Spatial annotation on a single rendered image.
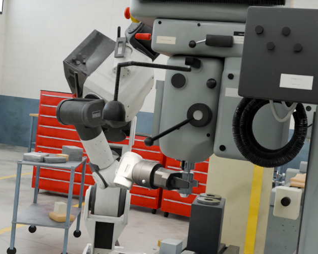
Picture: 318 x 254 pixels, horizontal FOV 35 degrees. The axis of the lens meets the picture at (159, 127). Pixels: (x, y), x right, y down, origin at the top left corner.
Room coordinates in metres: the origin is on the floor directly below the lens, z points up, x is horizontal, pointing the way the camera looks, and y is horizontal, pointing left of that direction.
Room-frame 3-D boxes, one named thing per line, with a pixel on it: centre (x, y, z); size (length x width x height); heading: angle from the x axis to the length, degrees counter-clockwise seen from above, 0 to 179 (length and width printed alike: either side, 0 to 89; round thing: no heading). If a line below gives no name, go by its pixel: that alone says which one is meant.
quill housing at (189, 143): (1.59, -0.11, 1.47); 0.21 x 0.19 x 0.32; 161
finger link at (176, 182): (1.56, -0.08, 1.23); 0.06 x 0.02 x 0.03; 56
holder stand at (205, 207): (2.01, -0.23, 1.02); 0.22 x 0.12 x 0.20; 170
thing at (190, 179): (1.59, -0.10, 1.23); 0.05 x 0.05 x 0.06
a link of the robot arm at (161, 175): (1.64, -0.03, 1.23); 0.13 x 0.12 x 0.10; 146
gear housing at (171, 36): (1.57, -0.14, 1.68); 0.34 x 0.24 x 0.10; 71
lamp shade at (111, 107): (1.57, 0.14, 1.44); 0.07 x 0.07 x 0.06
